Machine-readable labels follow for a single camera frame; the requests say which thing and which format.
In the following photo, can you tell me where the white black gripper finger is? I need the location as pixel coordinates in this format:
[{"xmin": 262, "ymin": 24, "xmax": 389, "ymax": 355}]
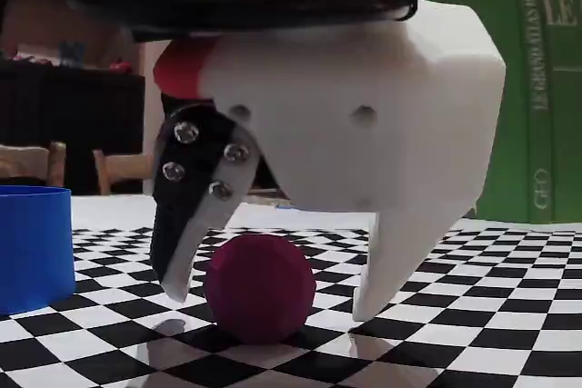
[{"xmin": 150, "ymin": 104, "xmax": 265, "ymax": 303}]

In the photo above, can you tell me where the blue round box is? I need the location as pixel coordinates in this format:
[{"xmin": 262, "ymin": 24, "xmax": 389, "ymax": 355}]
[{"xmin": 0, "ymin": 184, "xmax": 77, "ymax": 316}]

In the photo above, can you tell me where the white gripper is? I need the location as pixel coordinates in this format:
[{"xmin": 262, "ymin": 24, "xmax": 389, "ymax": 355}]
[{"xmin": 153, "ymin": 0, "xmax": 507, "ymax": 215}]

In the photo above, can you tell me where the wooden chair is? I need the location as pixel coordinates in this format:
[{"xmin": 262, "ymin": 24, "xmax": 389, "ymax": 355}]
[
  {"xmin": 0, "ymin": 141, "xmax": 68, "ymax": 189},
  {"xmin": 92, "ymin": 148, "xmax": 156, "ymax": 196}
]

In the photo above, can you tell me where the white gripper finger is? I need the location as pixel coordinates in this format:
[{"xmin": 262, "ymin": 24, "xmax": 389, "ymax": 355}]
[{"xmin": 352, "ymin": 209, "xmax": 477, "ymax": 323}]

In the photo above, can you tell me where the dark wooden cabinet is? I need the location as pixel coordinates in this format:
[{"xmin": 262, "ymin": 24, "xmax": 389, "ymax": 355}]
[{"xmin": 0, "ymin": 63, "xmax": 147, "ymax": 196}]

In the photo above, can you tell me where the green book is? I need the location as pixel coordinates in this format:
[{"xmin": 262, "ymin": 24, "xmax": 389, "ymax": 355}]
[{"xmin": 408, "ymin": 0, "xmax": 582, "ymax": 226}]

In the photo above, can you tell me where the pink faceted ball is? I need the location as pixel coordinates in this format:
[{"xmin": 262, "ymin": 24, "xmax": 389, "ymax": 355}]
[{"xmin": 203, "ymin": 233, "xmax": 316, "ymax": 346}]

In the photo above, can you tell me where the black and white checkerboard mat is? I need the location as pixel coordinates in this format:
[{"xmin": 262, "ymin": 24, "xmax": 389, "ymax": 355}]
[{"xmin": 0, "ymin": 194, "xmax": 582, "ymax": 388}]

